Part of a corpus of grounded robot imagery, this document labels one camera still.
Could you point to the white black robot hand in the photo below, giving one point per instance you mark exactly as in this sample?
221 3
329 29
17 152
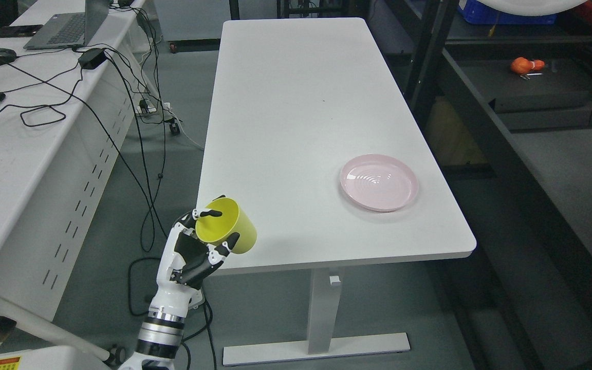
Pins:
185 262

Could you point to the yellow plastic cup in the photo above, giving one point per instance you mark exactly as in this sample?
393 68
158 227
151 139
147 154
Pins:
216 229

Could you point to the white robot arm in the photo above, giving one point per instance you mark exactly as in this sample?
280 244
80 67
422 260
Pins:
158 341

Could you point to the dark metal shelf rack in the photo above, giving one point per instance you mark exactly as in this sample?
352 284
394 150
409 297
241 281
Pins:
517 151

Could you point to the orange toy on shelf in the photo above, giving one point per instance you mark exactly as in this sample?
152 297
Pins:
522 65

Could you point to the white power strip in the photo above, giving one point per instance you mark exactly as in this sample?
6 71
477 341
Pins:
146 109

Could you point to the white work table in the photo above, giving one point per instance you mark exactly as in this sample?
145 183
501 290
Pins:
328 284

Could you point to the white side desk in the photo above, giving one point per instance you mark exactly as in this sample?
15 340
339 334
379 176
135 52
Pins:
60 132

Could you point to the pink plastic plate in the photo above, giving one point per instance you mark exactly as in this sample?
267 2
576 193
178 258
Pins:
379 183

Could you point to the black power adapter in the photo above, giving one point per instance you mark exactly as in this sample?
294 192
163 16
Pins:
92 58

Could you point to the grey laptop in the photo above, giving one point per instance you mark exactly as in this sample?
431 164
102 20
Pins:
70 29

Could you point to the black smartphone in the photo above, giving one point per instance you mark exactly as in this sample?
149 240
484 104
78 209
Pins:
19 31

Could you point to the blue plastic crate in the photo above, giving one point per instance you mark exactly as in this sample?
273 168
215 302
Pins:
475 12

